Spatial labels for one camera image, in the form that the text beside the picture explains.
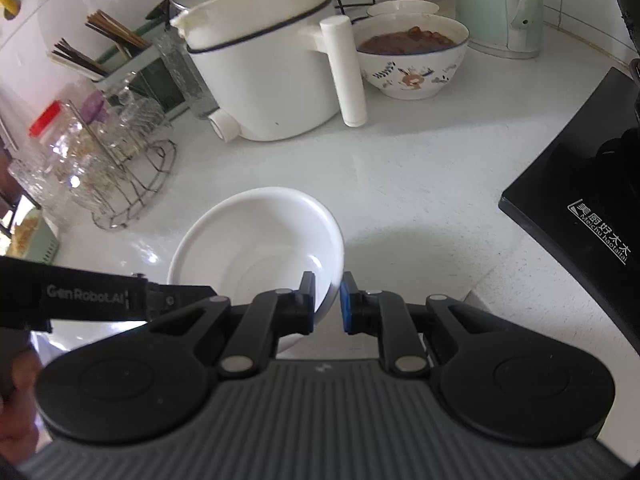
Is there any group of glass cups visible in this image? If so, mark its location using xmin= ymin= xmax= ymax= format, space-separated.
xmin=60 ymin=82 xmax=168 ymax=201

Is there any clear glass dish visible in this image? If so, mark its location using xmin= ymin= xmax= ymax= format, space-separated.
xmin=7 ymin=159 xmax=66 ymax=232

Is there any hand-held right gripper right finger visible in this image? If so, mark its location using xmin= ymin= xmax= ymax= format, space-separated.
xmin=339 ymin=271 xmax=502 ymax=374

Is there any bundle of chopsticks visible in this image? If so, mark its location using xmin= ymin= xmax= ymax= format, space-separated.
xmin=50 ymin=9 xmax=152 ymax=79

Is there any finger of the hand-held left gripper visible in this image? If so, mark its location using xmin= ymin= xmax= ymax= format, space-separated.
xmin=146 ymin=281 xmax=221 ymax=324

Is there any white electric pot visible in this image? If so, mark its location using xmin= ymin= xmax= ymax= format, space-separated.
xmin=170 ymin=0 xmax=368 ymax=142

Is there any green chopstick holder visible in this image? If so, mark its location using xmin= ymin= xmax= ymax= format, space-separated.
xmin=47 ymin=42 xmax=192 ymax=122

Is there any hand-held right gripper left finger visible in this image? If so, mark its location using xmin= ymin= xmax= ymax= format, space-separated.
xmin=149 ymin=271 xmax=317 ymax=377

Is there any black gas stove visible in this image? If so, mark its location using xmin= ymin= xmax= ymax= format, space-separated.
xmin=498 ymin=60 xmax=640 ymax=342

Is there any small white bowl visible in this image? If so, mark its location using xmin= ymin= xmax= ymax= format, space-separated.
xmin=366 ymin=0 xmax=441 ymax=20

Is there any green plastic basket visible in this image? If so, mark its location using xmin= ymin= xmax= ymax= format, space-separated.
xmin=5 ymin=205 xmax=61 ymax=267

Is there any glass jar red lid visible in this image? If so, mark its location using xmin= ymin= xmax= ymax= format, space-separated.
xmin=27 ymin=100 xmax=87 ymax=202

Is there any floral patterned bowl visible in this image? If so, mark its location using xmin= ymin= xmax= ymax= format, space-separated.
xmin=352 ymin=14 xmax=471 ymax=101

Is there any pale green electric kettle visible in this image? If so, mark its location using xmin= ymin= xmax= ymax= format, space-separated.
xmin=455 ymin=0 xmax=545 ymax=59

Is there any wire cup rack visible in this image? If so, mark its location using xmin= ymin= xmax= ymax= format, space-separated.
xmin=65 ymin=100 xmax=179 ymax=231

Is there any brown cooked food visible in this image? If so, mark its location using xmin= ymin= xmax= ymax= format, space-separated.
xmin=357 ymin=27 xmax=458 ymax=56

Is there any purple plastic cup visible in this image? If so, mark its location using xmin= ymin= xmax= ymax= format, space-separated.
xmin=82 ymin=91 xmax=107 ymax=122

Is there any ribbed glass jar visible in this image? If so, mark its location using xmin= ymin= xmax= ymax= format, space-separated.
xmin=154 ymin=30 xmax=221 ymax=117

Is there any person's left hand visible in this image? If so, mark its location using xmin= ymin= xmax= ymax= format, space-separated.
xmin=0 ymin=345 xmax=45 ymax=461

